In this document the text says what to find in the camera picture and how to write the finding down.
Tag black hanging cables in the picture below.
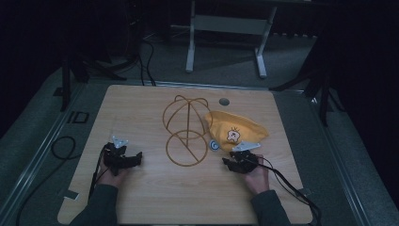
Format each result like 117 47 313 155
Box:
136 34 157 87

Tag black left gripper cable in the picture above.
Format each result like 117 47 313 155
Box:
88 146 109 202

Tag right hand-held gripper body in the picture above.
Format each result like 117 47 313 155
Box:
229 140 262 174

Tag person's left hand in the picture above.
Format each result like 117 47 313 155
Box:
96 163 130 189

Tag yellow hat with cartoon print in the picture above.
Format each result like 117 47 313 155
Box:
204 110 270 153

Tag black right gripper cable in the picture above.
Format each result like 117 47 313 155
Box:
259 155 323 226

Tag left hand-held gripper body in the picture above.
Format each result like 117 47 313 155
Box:
103 135 134 177

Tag brown wire hat stand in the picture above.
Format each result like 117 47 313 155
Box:
162 94 214 168

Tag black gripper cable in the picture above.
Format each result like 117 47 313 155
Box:
88 146 109 202
259 155 323 226

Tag black floor cable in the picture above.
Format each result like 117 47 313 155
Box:
14 135 78 226

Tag black metal stand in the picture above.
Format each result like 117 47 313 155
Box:
268 62 346 128
59 53 128 113

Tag white metal desk frame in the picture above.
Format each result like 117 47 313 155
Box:
184 0 279 79

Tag person's right hand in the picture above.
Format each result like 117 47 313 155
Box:
244 153 271 196

